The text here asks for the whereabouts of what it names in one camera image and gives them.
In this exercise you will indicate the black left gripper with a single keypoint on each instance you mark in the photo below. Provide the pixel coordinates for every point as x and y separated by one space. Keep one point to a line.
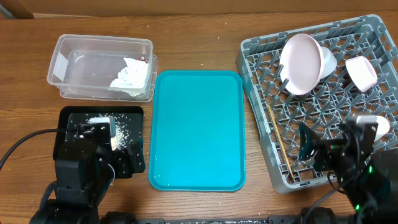
125 167

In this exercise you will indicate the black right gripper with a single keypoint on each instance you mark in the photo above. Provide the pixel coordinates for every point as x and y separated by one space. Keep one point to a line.
325 148

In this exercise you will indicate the wooden chopstick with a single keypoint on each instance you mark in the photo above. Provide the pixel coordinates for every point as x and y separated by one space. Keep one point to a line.
280 141

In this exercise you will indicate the white paper cup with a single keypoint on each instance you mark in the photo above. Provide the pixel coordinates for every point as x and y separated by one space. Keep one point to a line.
383 127

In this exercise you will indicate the white round plate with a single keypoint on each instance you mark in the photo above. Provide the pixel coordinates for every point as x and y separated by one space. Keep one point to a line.
302 64

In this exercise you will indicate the bowl with rice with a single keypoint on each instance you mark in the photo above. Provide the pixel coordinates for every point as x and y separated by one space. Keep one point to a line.
330 62

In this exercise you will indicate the white napkin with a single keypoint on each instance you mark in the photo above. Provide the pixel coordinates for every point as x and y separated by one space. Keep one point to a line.
133 77

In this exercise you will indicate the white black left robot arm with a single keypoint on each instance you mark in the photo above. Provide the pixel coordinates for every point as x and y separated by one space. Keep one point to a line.
85 169

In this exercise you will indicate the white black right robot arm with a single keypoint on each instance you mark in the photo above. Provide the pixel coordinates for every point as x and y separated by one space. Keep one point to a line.
367 178

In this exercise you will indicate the spilled rice pile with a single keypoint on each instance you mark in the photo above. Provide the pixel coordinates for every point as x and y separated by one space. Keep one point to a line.
128 130

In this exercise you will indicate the grey plastic dish rack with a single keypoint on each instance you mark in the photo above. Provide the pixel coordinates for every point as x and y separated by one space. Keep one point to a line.
334 99

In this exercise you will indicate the black plastic tray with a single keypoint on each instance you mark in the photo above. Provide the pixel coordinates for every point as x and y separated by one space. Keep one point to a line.
72 116

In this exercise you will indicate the teal plastic tray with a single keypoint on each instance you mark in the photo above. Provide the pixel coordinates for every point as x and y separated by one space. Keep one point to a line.
198 132

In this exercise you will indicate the clear plastic bin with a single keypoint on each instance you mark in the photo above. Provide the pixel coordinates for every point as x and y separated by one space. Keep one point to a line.
83 66

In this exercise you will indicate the black rail at table edge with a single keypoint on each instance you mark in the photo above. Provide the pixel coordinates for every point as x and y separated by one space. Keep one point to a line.
272 219

